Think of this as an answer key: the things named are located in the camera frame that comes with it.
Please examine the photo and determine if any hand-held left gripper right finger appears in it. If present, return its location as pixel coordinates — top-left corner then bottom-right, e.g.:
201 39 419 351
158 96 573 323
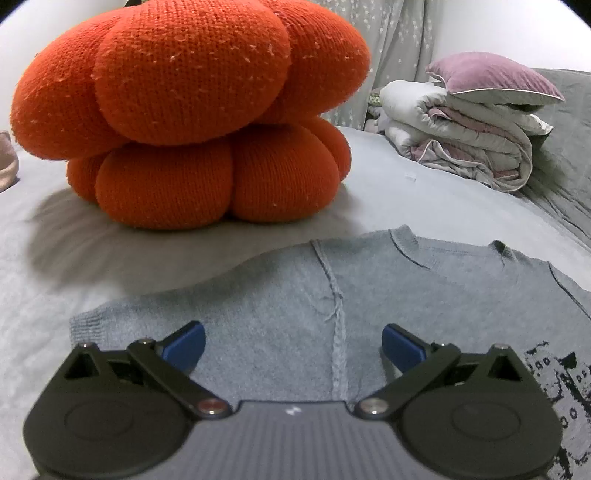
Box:
355 324 527 420

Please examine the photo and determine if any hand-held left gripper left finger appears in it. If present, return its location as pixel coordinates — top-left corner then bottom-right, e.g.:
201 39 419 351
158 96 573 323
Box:
65 322 233 420

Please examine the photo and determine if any grey printed knit sweater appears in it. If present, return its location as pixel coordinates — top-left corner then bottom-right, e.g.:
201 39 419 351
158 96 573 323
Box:
69 224 591 480

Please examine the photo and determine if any light grey bed sheet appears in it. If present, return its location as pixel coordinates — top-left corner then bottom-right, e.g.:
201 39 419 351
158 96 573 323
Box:
0 124 591 480

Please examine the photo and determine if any folded white quilt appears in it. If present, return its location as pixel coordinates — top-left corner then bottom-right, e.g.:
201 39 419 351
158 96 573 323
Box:
378 79 554 192

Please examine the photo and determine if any orange pumpkin plush pillow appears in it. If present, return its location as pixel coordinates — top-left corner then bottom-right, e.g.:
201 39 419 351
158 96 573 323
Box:
10 0 372 230

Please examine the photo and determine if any crumpled beige cloth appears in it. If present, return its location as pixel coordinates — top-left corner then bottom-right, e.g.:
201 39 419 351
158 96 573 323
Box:
0 130 20 193

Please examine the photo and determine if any grey quilted bedspread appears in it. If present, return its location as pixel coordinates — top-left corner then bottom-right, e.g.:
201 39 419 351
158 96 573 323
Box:
522 68 591 252

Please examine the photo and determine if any purple pillow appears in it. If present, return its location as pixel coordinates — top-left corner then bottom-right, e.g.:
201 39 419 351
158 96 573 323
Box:
425 52 566 108

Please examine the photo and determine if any grey star curtain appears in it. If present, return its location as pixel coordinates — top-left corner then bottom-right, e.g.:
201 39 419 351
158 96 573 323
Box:
318 0 437 132

